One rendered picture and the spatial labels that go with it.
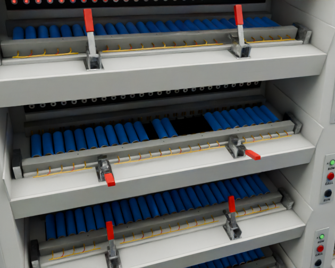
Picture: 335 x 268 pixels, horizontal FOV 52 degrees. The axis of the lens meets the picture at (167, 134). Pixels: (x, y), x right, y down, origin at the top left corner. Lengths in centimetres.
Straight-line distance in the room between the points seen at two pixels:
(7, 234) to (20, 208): 5
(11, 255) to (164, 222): 31
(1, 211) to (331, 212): 71
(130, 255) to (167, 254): 8
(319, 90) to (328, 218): 32
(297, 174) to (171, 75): 42
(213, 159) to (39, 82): 35
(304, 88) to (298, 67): 9
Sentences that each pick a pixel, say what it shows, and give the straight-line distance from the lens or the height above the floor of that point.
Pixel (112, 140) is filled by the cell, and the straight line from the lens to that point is 68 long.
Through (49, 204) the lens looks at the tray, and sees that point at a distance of 63.
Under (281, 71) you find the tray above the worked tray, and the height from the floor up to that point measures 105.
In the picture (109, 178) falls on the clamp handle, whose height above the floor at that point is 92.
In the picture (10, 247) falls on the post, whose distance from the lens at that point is 67.
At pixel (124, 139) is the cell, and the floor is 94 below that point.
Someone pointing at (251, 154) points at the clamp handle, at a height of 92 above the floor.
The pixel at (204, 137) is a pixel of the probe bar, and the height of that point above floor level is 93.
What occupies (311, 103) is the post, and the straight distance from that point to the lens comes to 79.
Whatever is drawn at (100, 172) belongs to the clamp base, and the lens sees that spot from 61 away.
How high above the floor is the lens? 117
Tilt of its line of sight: 20 degrees down
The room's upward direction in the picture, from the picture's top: 2 degrees counter-clockwise
